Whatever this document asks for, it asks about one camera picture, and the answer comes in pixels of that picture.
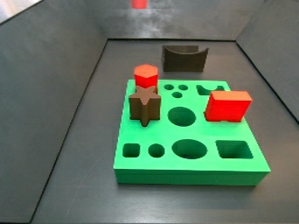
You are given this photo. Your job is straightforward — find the red oval cylinder peg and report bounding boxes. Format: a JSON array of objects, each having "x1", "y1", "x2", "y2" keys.
[{"x1": 131, "y1": 0, "x2": 147, "y2": 10}]

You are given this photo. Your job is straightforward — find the green foam shape board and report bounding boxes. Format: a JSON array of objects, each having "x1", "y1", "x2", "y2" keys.
[{"x1": 113, "y1": 80, "x2": 271, "y2": 186}]

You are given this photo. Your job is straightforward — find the brown star block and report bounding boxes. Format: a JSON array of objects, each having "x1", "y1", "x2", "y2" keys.
[{"x1": 128, "y1": 86, "x2": 161, "y2": 127}]

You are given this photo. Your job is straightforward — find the red hexagonal block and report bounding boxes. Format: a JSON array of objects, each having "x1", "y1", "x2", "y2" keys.
[{"x1": 135, "y1": 64, "x2": 159, "y2": 88}]

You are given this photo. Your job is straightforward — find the red square block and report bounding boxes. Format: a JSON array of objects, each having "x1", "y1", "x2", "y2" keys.
[{"x1": 204, "y1": 91, "x2": 252, "y2": 123}]

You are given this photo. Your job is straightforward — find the black curved block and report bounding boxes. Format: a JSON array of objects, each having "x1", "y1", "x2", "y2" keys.
[{"x1": 163, "y1": 45, "x2": 209, "y2": 72}]

